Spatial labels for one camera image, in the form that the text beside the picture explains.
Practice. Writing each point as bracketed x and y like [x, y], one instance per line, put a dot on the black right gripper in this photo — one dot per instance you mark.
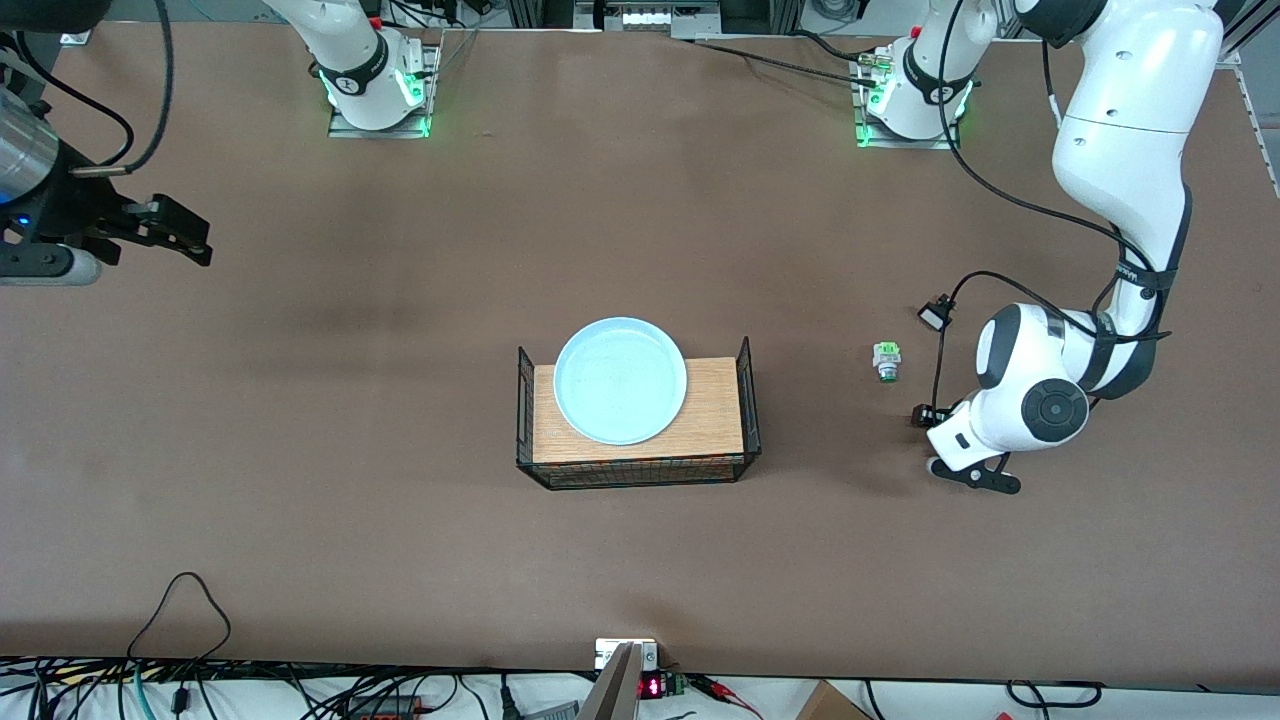
[72, 208]

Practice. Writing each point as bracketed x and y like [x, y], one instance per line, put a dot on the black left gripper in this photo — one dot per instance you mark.
[921, 416]

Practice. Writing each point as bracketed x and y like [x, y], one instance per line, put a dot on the light blue round plate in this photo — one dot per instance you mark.
[620, 382]

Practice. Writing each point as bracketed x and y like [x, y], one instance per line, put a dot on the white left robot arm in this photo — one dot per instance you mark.
[1120, 150]

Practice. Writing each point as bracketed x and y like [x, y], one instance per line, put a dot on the wooden box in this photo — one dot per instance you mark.
[712, 420]

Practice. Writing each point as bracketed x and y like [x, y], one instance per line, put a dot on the brown cardboard box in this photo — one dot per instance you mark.
[825, 703]

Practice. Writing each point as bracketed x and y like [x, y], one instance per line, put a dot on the red clip test lead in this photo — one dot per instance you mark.
[720, 690]

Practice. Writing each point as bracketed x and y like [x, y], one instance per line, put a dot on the red digit display module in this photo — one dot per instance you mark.
[655, 686]

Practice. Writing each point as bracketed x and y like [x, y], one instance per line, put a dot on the black device with red parts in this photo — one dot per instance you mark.
[385, 708]

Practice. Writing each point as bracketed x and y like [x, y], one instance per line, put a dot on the green push button switch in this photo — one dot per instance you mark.
[887, 360]

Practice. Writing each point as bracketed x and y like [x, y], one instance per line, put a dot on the black white push button switch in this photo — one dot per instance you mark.
[936, 316]

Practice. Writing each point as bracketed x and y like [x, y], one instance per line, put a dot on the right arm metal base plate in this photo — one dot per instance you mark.
[345, 126]

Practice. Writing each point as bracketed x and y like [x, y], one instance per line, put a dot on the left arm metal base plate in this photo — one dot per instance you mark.
[945, 142]

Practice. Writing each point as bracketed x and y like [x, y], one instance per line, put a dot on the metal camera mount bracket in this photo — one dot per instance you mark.
[610, 652]

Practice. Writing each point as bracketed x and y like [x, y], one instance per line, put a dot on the grey camera support profile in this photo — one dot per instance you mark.
[615, 690]

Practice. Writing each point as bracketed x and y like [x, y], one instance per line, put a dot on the aluminium frame with white connector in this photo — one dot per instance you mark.
[645, 16]

